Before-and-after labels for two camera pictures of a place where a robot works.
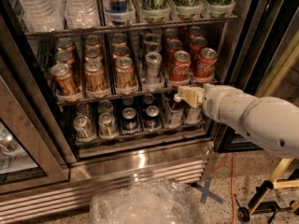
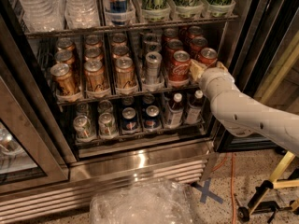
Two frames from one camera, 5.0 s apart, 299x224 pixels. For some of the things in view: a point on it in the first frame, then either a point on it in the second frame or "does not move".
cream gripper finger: (192, 95) to (196, 69)
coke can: (206, 63) does not move
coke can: (169, 34) does not move
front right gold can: (125, 75) does not move
